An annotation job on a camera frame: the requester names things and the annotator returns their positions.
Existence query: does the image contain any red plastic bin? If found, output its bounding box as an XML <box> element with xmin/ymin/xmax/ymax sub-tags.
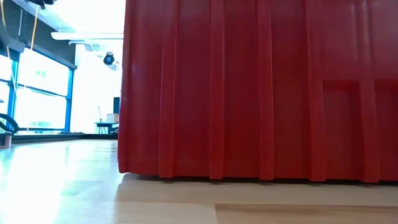
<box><xmin>117</xmin><ymin>0</ymin><xmax>398</xmax><ymax>184</ymax></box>

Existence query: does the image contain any black aluminium table frame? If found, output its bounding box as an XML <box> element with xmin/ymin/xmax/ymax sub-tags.
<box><xmin>0</xmin><ymin>133</ymin><xmax>119</xmax><ymax>146</ymax></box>

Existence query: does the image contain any blue background table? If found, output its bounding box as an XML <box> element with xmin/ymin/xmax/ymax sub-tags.
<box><xmin>95</xmin><ymin>121</ymin><xmax>119</xmax><ymax>135</ymax></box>

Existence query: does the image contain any round black hanging device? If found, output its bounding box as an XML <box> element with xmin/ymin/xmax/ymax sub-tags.
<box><xmin>103</xmin><ymin>52</ymin><xmax>116</xmax><ymax>66</ymax></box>

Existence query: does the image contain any black cable loop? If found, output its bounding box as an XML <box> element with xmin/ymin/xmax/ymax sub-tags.
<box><xmin>0</xmin><ymin>113</ymin><xmax>20</xmax><ymax>135</ymax></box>

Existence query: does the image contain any yellow hanging cable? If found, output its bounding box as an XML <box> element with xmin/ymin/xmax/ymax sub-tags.
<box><xmin>0</xmin><ymin>0</ymin><xmax>9</xmax><ymax>60</ymax></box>
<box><xmin>30</xmin><ymin>5</ymin><xmax>40</xmax><ymax>52</ymax></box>

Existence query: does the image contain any white overhead light bar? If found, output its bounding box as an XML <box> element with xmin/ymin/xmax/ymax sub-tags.
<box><xmin>51</xmin><ymin>30</ymin><xmax>125</xmax><ymax>41</ymax></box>

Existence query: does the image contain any blue window frame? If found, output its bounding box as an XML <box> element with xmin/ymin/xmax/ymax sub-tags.
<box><xmin>0</xmin><ymin>46</ymin><xmax>77</xmax><ymax>133</ymax></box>

